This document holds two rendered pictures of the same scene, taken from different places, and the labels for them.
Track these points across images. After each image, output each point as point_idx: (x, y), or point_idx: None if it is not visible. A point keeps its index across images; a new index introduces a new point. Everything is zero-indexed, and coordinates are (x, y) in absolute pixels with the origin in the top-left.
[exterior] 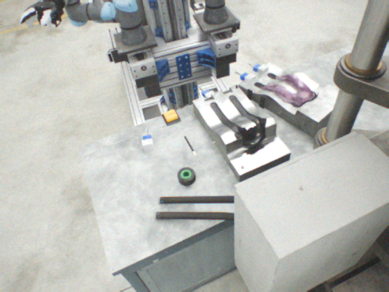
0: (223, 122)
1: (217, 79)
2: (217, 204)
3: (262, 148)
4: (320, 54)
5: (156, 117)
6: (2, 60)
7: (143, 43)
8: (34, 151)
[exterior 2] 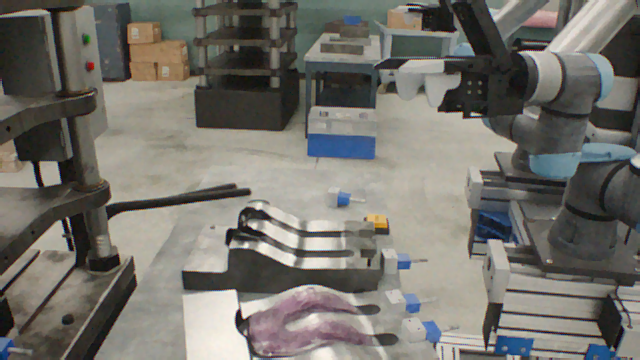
0: (302, 233)
1: None
2: (201, 219)
3: (220, 251)
4: None
5: (389, 219)
6: None
7: (513, 167)
8: None
